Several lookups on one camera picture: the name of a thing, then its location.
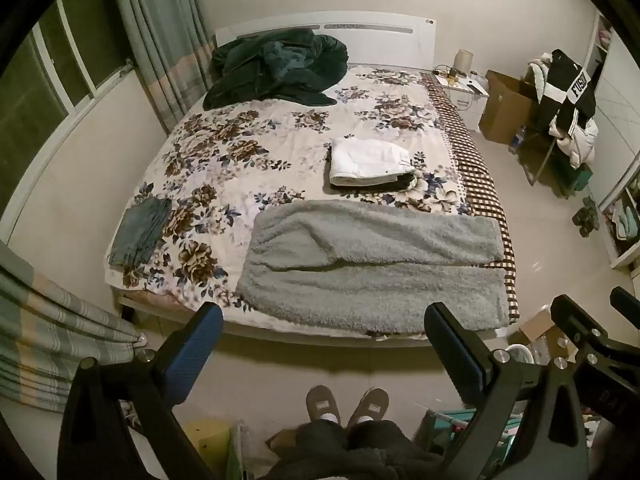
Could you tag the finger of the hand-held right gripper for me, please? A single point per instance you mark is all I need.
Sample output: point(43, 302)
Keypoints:
point(575, 317)
point(626, 301)

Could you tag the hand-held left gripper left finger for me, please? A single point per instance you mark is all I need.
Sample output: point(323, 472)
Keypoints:
point(192, 355)

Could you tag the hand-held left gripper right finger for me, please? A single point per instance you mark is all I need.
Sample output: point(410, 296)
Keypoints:
point(452, 345)

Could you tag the grey fluffy pants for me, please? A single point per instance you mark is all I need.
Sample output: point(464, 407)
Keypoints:
point(360, 280)

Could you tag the grey-blue folded pants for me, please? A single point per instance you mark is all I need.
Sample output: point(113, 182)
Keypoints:
point(140, 230)

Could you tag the white folded pants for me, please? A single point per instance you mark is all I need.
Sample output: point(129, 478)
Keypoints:
point(365, 157)

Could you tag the small open cardboard box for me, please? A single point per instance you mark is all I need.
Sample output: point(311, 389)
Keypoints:
point(537, 327)

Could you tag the white round object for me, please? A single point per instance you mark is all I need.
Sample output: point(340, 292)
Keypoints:
point(517, 353)

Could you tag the teal plastic crate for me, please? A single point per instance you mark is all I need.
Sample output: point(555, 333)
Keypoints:
point(452, 417)

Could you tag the mint folded clothes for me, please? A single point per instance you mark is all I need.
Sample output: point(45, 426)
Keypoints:
point(626, 220)

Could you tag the yellow box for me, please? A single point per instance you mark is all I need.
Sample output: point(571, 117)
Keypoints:
point(210, 445)

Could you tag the brown plush slipper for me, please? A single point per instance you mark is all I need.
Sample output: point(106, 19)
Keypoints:
point(593, 210)
point(580, 221)

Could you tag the person's right grey slipper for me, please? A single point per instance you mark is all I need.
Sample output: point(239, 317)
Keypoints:
point(370, 402)

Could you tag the person's grey slipper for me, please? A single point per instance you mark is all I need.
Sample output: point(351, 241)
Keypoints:
point(322, 402)
point(370, 402)

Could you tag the green storage box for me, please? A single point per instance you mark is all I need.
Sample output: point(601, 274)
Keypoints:
point(582, 178)

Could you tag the person's left grey slipper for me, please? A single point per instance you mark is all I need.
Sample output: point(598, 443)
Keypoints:
point(322, 402)

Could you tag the striped green curtain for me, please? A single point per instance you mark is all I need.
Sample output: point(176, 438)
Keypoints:
point(50, 335)
point(160, 35)

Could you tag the person's legs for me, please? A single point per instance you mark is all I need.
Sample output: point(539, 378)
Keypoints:
point(350, 455)

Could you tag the dark chair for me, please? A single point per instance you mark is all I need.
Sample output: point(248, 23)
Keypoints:
point(537, 160)

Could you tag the white puffer jacket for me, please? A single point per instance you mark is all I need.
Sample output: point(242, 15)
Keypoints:
point(582, 145)

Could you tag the brown checkered bedsheet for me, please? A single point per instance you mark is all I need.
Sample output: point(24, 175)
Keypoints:
point(470, 170)

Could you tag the plastic water bottle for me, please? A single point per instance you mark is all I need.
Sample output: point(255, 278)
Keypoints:
point(517, 141)

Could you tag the white wardrobe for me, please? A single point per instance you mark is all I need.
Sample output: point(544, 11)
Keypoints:
point(615, 90)

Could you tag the large cardboard box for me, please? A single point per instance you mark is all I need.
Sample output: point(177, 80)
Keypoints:
point(505, 105)

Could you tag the black and white jacket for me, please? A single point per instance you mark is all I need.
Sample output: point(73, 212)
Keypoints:
point(560, 85)

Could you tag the white nightstand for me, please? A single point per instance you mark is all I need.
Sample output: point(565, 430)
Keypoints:
point(467, 110)

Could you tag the pale fleece garment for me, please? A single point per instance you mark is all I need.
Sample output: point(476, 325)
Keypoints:
point(539, 74)

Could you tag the bed with floral sheet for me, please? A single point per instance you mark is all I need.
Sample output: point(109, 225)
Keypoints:
point(280, 125)

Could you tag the dark phone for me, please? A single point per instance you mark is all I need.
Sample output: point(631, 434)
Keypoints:
point(473, 88)

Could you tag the pink soft item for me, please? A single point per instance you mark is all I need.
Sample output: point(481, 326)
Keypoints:
point(605, 37)

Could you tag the white jar on nightstand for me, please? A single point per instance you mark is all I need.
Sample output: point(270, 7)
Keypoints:
point(464, 62)

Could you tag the dark green blanket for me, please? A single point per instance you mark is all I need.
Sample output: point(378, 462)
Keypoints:
point(270, 70)

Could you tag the window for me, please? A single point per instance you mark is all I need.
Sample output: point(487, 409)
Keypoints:
point(50, 85)

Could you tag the white bed headboard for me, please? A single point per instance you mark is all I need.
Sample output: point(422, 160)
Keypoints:
point(375, 40)

